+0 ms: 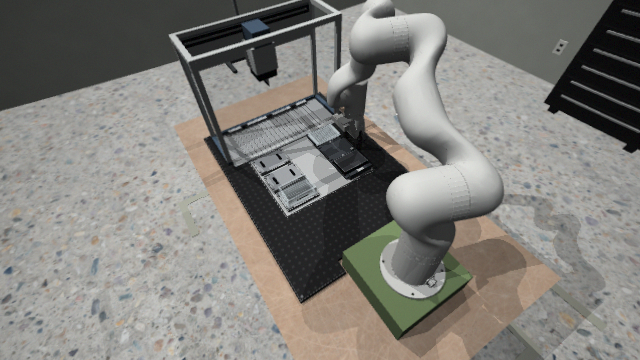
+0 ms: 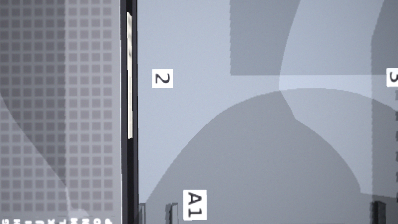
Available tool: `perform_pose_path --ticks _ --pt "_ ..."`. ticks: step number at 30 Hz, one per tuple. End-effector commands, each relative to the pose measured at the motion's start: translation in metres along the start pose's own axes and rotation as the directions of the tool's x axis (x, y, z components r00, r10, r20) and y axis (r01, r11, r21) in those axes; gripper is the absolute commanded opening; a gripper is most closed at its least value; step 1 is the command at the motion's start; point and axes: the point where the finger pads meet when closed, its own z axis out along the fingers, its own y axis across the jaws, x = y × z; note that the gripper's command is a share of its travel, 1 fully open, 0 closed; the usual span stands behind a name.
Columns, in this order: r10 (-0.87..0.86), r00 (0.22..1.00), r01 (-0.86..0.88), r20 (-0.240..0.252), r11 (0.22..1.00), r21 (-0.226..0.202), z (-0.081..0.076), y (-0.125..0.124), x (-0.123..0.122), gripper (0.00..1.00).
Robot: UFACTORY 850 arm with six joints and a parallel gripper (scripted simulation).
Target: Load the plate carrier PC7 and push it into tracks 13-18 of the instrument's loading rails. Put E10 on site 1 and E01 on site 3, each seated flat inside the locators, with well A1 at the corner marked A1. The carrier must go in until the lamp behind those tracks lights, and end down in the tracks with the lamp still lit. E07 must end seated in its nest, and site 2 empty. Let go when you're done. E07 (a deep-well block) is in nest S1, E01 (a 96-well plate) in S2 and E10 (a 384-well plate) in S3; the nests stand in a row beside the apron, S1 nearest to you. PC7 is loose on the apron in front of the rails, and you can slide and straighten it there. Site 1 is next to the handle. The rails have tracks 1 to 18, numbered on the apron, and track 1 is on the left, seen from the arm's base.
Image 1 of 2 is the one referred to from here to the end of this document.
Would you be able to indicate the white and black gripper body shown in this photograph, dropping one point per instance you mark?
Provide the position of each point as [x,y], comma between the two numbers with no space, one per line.
[357,125]

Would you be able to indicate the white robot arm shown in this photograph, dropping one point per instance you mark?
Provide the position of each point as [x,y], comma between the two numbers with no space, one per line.
[424,203]

